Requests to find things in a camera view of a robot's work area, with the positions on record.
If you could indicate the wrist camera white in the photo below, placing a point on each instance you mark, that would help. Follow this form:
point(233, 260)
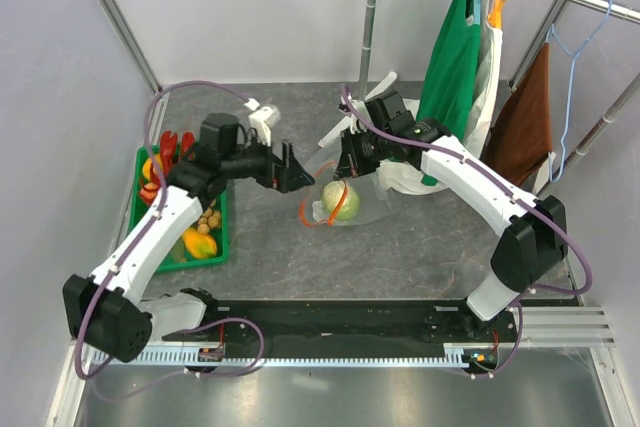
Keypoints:
point(262, 119)
point(356, 113)

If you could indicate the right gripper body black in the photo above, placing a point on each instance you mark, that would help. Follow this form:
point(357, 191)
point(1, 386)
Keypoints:
point(368, 148)

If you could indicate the brown longan cluster toy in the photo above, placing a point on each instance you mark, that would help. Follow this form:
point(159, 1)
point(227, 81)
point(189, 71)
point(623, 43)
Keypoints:
point(210, 220)

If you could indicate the yellow green mango toy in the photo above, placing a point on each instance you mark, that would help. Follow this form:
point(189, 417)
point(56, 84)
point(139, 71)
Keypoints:
point(199, 246)

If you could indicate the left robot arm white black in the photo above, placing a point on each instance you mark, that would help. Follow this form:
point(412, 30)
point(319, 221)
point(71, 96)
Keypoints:
point(106, 310)

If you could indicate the green plastic tray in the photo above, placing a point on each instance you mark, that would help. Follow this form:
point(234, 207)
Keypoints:
point(221, 235)

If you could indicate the metal clothes rack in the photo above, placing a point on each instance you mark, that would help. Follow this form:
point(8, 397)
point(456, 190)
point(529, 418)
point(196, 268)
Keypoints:
point(365, 47)

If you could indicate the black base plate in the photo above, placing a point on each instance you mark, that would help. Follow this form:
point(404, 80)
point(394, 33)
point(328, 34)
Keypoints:
point(356, 329)

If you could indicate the yellow lemon toy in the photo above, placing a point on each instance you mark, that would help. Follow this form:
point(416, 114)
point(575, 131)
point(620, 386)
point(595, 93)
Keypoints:
point(150, 167)

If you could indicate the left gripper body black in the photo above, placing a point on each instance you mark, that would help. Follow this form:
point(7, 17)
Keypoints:
point(259, 166)

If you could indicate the white garment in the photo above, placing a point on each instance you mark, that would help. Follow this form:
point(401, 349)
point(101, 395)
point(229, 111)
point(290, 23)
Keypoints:
point(485, 87)

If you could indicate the clear zip top bag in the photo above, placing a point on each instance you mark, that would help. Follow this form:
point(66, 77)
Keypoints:
point(376, 203)

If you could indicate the blue wire hanger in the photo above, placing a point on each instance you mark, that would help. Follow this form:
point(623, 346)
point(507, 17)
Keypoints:
point(554, 175)

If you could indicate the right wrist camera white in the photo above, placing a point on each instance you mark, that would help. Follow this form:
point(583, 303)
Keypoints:
point(356, 113)

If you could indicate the brown towel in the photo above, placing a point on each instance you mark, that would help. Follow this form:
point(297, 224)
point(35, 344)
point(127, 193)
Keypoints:
point(521, 138)

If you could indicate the green shirt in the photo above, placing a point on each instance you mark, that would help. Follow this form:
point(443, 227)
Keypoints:
point(448, 87)

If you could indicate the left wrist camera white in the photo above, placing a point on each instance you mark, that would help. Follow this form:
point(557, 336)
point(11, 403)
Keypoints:
point(262, 119)

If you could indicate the green cabbage toy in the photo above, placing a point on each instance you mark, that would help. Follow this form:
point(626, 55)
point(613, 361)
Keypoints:
point(341, 201)

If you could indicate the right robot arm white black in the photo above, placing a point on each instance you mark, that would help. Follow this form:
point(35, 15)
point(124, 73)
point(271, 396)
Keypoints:
point(531, 231)

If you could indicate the red lobster toy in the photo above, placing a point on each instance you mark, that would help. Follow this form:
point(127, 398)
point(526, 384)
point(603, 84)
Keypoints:
point(170, 148)

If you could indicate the slotted cable duct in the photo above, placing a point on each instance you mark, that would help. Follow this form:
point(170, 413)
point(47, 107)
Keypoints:
point(191, 356)

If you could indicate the green leaf toy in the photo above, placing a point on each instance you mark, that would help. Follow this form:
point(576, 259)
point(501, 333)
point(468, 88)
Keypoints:
point(177, 253)

